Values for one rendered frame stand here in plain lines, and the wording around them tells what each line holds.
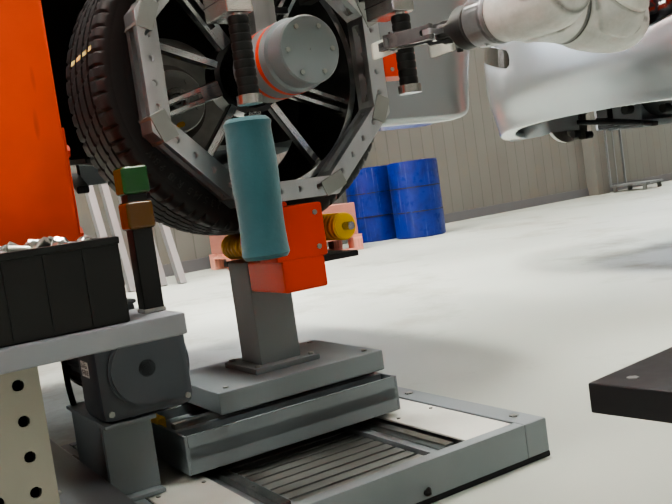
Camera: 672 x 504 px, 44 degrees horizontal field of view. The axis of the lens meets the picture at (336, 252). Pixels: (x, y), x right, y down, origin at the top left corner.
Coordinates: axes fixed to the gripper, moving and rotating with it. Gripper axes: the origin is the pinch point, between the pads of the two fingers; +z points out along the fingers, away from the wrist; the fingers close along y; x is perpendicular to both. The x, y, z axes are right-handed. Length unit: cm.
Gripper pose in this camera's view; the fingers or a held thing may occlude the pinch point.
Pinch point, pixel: (405, 49)
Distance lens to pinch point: 161.5
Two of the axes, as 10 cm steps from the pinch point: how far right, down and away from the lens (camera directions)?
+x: -1.4, -9.9, -0.7
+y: 8.4, -1.5, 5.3
